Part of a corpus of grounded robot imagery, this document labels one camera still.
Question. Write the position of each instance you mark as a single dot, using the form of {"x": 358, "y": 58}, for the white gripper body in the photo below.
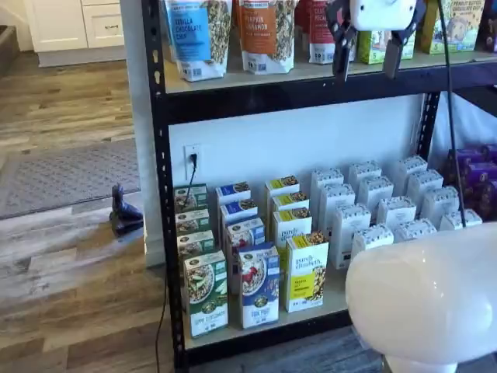
{"x": 382, "y": 15}

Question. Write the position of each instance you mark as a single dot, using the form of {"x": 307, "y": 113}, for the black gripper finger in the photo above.
{"x": 342, "y": 54}
{"x": 392, "y": 58}

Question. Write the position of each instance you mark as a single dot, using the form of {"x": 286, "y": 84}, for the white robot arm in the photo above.
{"x": 419, "y": 295}

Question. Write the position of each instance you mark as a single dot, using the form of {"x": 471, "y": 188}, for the green apple pie box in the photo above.
{"x": 369, "y": 48}

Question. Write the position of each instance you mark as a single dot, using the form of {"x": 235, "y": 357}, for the green peanut butter chocolate box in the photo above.
{"x": 464, "y": 27}

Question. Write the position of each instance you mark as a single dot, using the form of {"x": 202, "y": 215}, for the purple carton box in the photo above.
{"x": 481, "y": 175}
{"x": 491, "y": 152}
{"x": 466, "y": 157}
{"x": 487, "y": 202}

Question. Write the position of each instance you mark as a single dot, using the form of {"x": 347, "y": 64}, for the yellow purely elizabeth box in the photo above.
{"x": 279, "y": 183}
{"x": 289, "y": 201}
{"x": 304, "y": 279}
{"x": 289, "y": 229}

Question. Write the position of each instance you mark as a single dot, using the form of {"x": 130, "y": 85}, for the black metal shelf rack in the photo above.
{"x": 159, "y": 116}

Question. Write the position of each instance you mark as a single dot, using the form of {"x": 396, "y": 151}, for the green apple cinnamon oatmeal box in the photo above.
{"x": 190, "y": 221}
{"x": 206, "y": 299}
{"x": 190, "y": 196}
{"x": 192, "y": 242}

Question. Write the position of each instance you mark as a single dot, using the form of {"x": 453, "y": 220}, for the red cranberry pecan granola bag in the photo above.
{"x": 316, "y": 23}

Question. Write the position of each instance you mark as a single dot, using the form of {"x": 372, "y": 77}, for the orange pumpkin cinnamon granola bag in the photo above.
{"x": 256, "y": 27}

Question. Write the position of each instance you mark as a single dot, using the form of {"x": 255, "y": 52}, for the blue vanilla chocolate granola bag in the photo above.
{"x": 186, "y": 27}

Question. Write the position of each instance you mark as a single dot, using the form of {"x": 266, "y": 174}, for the dark purple floor object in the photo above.
{"x": 124, "y": 219}

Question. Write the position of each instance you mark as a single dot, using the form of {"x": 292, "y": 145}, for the white cabinet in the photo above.
{"x": 58, "y": 23}

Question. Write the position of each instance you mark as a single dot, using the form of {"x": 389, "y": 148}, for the grey floor mat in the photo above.
{"x": 70, "y": 178}

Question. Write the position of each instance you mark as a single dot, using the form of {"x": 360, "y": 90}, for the white wall outlet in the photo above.
{"x": 188, "y": 149}

